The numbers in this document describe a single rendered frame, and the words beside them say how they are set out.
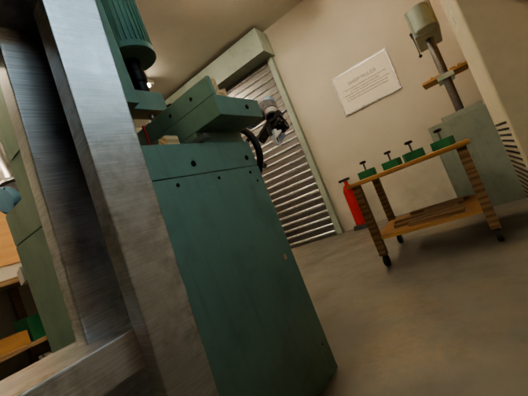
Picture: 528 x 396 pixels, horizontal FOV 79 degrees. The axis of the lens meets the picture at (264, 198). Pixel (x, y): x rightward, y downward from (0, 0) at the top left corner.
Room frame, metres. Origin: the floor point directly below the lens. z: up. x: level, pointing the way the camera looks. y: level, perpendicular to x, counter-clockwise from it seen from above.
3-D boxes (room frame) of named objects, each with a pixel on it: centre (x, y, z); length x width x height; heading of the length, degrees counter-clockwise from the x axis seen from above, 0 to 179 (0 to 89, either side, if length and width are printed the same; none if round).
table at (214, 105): (1.14, 0.18, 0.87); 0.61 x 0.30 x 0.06; 55
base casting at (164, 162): (0.95, 0.32, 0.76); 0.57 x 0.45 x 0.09; 145
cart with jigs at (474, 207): (1.96, -0.90, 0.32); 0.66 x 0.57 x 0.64; 57
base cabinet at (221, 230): (0.95, 0.32, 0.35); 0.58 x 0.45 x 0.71; 145
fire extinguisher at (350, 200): (3.67, -0.94, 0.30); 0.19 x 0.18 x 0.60; 148
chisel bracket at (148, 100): (1.04, 0.26, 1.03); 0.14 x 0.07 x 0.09; 145
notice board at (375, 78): (3.44, -1.48, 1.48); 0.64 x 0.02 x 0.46; 58
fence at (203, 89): (1.02, 0.27, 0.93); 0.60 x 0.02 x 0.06; 55
